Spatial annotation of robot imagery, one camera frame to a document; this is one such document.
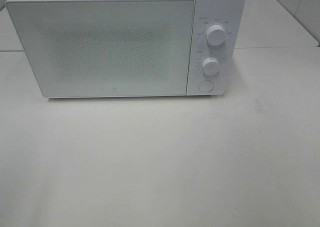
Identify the round white door button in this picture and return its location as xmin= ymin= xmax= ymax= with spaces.
xmin=198 ymin=80 xmax=214 ymax=93

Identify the white microwave knob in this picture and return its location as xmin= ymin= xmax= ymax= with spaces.
xmin=201 ymin=57 xmax=220 ymax=76
xmin=205 ymin=23 xmax=227 ymax=47

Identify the white microwave oven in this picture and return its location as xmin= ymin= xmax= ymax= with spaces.
xmin=5 ymin=0 xmax=245 ymax=98

